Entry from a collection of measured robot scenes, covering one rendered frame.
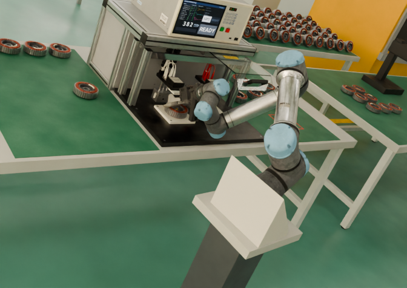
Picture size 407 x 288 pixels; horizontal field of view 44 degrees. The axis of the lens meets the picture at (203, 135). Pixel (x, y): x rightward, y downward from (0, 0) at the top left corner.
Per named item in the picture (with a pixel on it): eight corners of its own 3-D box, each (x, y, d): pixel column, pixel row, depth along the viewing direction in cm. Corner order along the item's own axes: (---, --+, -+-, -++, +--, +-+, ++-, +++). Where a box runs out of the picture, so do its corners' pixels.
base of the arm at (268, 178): (272, 216, 197) (290, 199, 199) (273, 202, 184) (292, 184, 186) (245, 190, 203) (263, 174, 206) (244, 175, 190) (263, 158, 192)
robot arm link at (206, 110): (214, 128, 215) (224, 109, 220) (206, 111, 207) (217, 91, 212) (198, 126, 219) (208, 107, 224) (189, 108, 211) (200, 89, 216)
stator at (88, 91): (83, 101, 227) (85, 94, 225) (67, 89, 231) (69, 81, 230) (102, 98, 236) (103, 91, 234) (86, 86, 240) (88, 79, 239)
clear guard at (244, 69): (273, 91, 249) (278, 81, 246) (237, 90, 234) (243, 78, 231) (234, 60, 269) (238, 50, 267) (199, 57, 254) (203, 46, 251)
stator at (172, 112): (190, 119, 242) (192, 112, 240) (171, 119, 235) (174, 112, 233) (178, 107, 249) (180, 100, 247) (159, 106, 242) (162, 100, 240)
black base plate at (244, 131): (264, 141, 258) (266, 138, 257) (161, 147, 217) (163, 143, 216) (212, 94, 288) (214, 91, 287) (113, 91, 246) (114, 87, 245)
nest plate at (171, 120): (194, 123, 243) (195, 121, 242) (169, 124, 233) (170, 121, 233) (178, 107, 252) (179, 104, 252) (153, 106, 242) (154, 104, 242)
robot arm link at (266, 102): (305, 85, 231) (206, 128, 232) (301, 67, 223) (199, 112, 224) (316, 101, 222) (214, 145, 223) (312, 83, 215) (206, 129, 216)
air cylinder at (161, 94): (168, 102, 252) (171, 92, 250) (155, 102, 248) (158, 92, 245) (163, 97, 256) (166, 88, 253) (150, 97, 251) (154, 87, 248)
